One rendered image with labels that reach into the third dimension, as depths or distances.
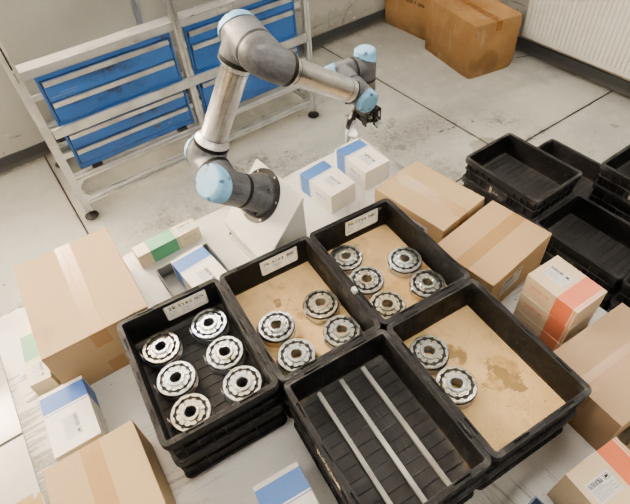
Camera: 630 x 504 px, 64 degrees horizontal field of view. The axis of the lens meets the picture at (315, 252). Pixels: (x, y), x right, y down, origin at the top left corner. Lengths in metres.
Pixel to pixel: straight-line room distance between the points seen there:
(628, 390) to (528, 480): 0.32
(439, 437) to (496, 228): 0.71
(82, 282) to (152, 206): 1.65
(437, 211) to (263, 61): 0.74
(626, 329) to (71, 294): 1.54
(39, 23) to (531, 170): 2.96
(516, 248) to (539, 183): 0.89
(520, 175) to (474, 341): 1.23
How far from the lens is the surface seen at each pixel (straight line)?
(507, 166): 2.55
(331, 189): 1.89
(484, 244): 1.63
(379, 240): 1.64
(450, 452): 1.29
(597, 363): 1.47
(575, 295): 1.49
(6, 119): 3.92
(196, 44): 3.11
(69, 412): 1.55
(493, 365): 1.41
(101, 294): 1.60
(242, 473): 1.42
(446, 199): 1.76
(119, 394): 1.63
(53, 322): 1.60
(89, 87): 2.99
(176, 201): 3.23
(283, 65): 1.41
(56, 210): 3.52
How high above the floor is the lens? 2.02
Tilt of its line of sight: 48 degrees down
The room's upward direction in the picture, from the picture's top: 6 degrees counter-clockwise
